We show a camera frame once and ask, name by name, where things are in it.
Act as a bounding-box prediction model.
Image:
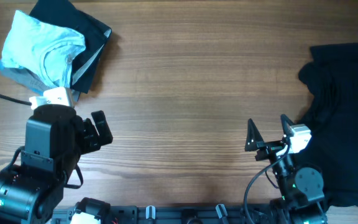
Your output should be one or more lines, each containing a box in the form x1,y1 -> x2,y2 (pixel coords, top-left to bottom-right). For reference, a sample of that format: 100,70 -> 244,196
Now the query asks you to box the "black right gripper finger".
280,114 -> 294,137
244,119 -> 265,152

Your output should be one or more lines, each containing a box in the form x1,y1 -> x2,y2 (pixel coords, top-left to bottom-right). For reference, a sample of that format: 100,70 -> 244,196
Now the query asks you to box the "light blue t-shirt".
1,10 -> 84,88

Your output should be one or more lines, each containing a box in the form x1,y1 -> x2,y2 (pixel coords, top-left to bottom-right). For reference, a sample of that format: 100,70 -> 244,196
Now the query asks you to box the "black garment pile right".
294,43 -> 358,209

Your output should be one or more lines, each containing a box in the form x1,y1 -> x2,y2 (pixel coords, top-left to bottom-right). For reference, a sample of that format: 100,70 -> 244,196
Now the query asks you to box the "folded grey garment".
0,68 -> 50,95

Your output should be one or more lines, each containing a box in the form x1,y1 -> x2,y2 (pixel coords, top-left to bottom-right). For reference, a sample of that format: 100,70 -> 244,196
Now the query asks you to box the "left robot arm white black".
0,105 -> 113,223

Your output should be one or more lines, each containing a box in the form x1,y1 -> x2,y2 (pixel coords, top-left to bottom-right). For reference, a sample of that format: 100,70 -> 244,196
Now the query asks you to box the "folded black garment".
30,0 -> 112,93

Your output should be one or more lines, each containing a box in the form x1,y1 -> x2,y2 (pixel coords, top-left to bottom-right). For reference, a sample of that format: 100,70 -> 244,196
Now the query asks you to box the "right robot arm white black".
242,114 -> 328,224

